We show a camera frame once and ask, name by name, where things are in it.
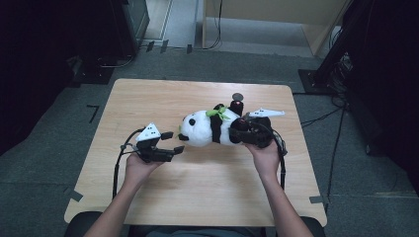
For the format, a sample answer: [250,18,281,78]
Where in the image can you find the looped black floor cable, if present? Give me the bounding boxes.
[97,53,136,69]

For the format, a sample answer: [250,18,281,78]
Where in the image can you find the short black floor cable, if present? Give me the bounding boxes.
[299,106,345,128]

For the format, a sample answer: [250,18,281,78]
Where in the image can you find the light wooden desk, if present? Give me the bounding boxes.
[201,0,350,57]

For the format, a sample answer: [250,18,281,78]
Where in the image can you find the dark curtain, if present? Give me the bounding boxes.
[0,0,115,156]
[342,0,419,187]

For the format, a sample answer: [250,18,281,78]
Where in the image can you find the black metal stand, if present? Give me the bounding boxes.
[297,0,374,97]

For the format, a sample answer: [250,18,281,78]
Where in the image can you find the person's right hand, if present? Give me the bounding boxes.
[245,139,281,181]

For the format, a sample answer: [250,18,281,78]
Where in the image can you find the grey floor tape piece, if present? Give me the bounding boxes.
[308,195,330,205]
[63,187,84,202]

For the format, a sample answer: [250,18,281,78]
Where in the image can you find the person's knee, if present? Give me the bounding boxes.
[62,210,102,237]
[300,215,326,237]

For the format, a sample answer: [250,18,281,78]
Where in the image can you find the right hand-held gripper black cable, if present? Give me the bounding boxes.
[271,127,289,192]

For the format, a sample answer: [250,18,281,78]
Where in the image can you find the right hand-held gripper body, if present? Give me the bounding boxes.
[245,108,286,149]

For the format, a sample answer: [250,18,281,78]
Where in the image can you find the black floor base plate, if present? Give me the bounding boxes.
[70,55,115,86]

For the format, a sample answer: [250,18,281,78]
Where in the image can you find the person's grey clothing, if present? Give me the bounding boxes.
[126,225,266,237]

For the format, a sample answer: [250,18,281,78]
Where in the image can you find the person's left hand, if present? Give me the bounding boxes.
[124,152,166,187]

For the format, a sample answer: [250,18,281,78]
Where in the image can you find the person's left knee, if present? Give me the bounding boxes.
[62,210,102,237]

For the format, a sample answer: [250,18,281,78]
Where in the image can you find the black cabinet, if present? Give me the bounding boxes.
[110,0,151,58]

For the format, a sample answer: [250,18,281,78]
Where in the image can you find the panda plush toy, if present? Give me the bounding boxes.
[177,99,251,148]

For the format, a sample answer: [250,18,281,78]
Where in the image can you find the left hand-held gripper black cable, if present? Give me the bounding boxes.
[112,127,146,200]

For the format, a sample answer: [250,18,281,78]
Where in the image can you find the long black floor cable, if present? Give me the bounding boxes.
[325,105,347,202]

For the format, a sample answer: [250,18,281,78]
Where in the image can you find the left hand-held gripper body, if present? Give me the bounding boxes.
[135,122,175,164]

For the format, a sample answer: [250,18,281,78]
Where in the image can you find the person's right knee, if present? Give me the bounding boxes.
[300,215,326,237]

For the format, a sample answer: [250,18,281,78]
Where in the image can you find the hanging black cable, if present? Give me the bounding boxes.
[203,0,223,51]

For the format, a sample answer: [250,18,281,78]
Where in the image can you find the hand-held gripper black cable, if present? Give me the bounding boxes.
[271,127,289,192]
[112,127,146,200]

